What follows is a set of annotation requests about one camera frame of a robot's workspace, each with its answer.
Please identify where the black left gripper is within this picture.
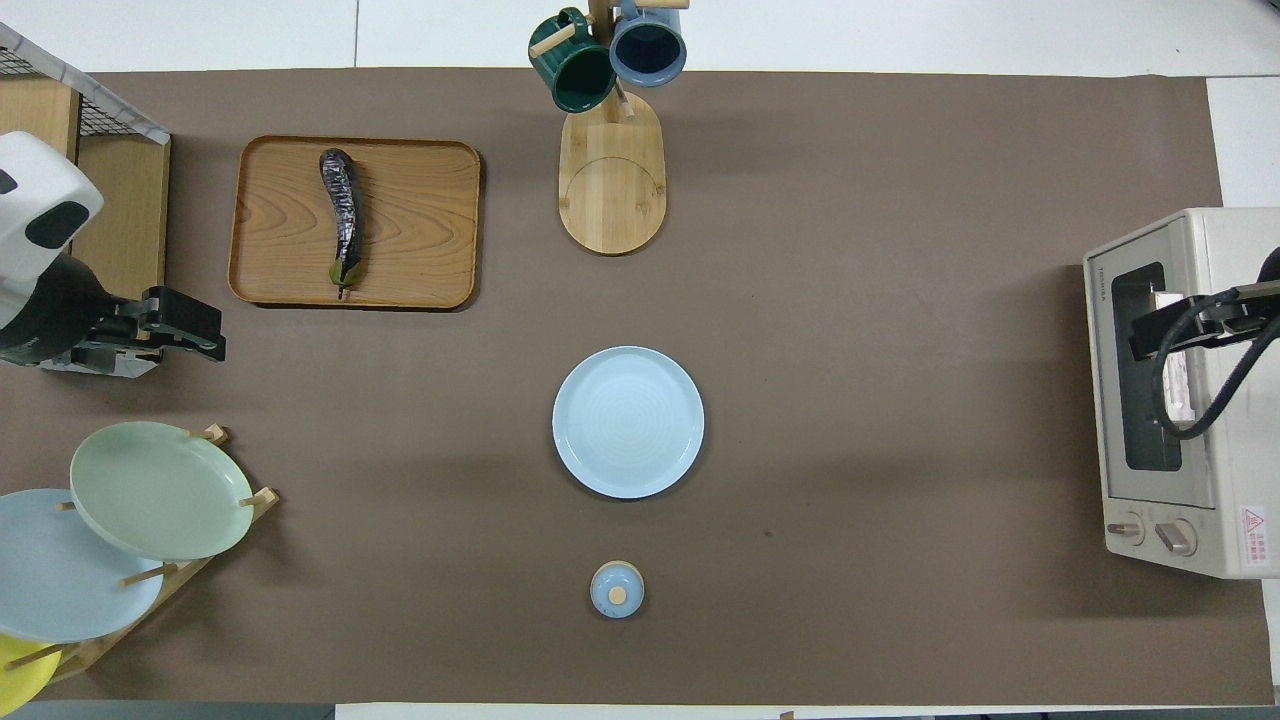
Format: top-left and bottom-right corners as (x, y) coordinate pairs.
(0, 255), (227, 367)

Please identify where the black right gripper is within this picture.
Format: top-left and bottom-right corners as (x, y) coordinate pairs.
(1130, 247), (1280, 361)

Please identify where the glass oven door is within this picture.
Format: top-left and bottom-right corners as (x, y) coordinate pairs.
(1084, 222), (1219, 509)

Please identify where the dark purple eggplant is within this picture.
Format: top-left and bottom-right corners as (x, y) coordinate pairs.
(319, 148), (365, 299)

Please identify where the light blue ribbed plate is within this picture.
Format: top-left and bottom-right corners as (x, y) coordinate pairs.
(552, 346), (706, 500)

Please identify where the beige toaster oven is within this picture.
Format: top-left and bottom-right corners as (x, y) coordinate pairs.
(1083, 207), (1280, 581)

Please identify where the pale green plate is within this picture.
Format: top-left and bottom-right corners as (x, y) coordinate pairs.
(70, 421), (255, 562)

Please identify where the wooden plate rack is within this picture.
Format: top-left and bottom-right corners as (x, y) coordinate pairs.
(0, 425), (280, 683)

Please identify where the wooden serving tray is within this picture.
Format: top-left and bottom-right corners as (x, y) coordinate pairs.
(228, 135), (483, 311)

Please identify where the light blue racked plate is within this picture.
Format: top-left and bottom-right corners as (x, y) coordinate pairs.
(0, 488), (166, 644)

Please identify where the brown table mat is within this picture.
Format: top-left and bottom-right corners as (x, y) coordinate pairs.
(0, 68), (1226, 706)

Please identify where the yellow plate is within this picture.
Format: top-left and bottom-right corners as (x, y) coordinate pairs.
(0, 633), (61, 717)

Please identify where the wooden mug tree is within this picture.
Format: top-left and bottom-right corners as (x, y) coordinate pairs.
(528, 0), (691, 257)

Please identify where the dark green mug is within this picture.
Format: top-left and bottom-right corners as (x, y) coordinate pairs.
(528, 8), (618, 114)

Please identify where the blue mug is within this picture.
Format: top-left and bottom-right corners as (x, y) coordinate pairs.
(609, 0), (689, 89)

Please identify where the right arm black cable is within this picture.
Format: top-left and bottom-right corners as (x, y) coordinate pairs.
(1150, 295), (1280, 441)

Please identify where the black wire wooden shelf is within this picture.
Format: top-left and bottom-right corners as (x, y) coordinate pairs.
(0, 22), (171, 378)

